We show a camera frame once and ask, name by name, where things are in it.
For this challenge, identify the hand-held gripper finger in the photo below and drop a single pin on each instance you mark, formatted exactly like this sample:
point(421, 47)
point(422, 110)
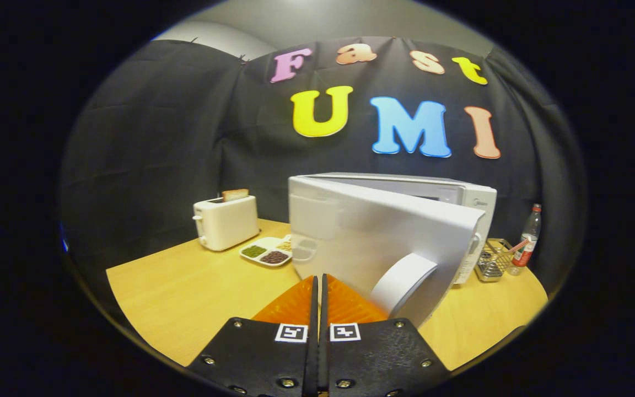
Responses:
point(313, 342)
point(324, 342)

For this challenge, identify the white toaster oven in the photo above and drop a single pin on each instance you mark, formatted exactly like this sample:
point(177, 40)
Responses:
point(383, 220)

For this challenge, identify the white pop-up toaster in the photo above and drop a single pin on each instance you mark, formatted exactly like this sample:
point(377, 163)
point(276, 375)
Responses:
point(226, 223)

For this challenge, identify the white divided dish with beans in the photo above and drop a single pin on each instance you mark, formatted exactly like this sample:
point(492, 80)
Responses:
point(265, 256)

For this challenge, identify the toast slice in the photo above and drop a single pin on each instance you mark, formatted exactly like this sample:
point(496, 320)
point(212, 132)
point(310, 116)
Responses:
point(235, 194)

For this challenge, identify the red and white striped straw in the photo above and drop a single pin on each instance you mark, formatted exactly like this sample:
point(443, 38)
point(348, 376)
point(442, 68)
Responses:
point(518, 246)

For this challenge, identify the clear bottle with red label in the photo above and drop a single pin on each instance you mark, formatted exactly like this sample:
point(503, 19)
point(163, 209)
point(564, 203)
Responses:
point(527, 242)

